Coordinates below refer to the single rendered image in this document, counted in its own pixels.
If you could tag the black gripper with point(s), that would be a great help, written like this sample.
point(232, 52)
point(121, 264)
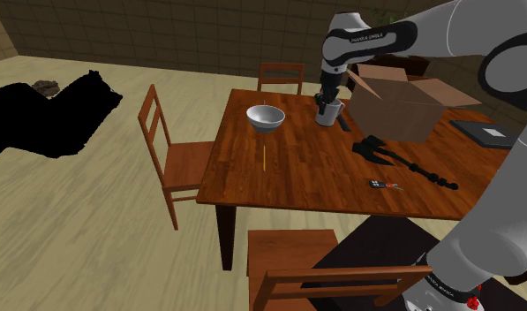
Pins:
point(331, 84)

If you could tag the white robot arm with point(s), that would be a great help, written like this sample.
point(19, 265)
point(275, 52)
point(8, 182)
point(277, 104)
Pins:
point(495, 224)

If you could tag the white mug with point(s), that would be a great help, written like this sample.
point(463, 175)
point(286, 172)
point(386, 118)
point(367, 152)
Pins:
point(332, 115)

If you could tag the brown wooden chair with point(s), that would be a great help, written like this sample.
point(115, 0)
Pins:
point(289, 252)
point(187, 161)
point(281, 73)

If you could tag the open cardboard box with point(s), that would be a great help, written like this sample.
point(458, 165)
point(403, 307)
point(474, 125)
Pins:
point(396, 116)

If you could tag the white bowl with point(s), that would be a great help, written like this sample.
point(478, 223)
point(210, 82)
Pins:
point(265, 116)

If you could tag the black axe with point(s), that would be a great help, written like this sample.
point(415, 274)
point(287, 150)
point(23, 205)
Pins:
point(375, 150)

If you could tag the brown wooden table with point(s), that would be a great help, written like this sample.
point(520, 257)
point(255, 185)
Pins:
point(314, 172)

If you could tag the yellow pencil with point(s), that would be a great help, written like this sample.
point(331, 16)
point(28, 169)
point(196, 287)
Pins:
point(264, 158)

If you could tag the black key fob with keys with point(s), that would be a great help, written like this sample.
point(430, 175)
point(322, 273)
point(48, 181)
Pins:
point(376, 184)

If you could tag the black laptop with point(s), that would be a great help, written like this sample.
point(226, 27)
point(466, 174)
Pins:
point(478, 131)

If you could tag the dark robot stand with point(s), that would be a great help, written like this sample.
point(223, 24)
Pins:
point(375, 245)

